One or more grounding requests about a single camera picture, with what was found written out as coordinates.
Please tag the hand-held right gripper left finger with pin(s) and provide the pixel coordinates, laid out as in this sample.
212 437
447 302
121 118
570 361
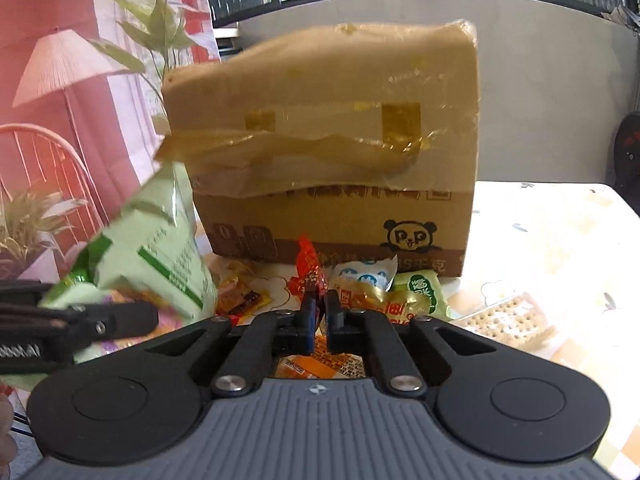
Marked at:
307 325

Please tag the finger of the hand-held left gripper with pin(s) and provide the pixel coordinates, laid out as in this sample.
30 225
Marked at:
120 322
25 294

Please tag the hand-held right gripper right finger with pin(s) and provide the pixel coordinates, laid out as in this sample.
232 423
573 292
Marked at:
335 330

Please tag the red orange snack packet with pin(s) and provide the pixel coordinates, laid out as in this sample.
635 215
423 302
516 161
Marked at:
307 270

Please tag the yellow orange candy packet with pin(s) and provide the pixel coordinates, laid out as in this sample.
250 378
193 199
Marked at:
245 302

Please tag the light green snack bag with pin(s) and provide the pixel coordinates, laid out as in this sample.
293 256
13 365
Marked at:
150 240

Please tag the small green snack packet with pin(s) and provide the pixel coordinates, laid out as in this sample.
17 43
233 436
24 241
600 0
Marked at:
422 297

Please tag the taped cardboard box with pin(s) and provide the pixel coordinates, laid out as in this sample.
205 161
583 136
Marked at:
325 200

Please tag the person's left hand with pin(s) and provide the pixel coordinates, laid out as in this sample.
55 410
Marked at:
6 430

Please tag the orange gold snack packet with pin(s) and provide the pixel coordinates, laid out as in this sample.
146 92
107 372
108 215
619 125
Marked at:
380 305

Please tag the white blue dotted snack packet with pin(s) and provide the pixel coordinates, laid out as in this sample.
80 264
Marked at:
362 275

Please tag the clear cracker packet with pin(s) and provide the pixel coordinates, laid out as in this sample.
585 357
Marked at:
505 317

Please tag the white crumpled cloth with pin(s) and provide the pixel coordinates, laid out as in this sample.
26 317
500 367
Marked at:
625 17

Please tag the printed wall cloth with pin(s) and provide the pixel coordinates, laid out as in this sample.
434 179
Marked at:
60 135

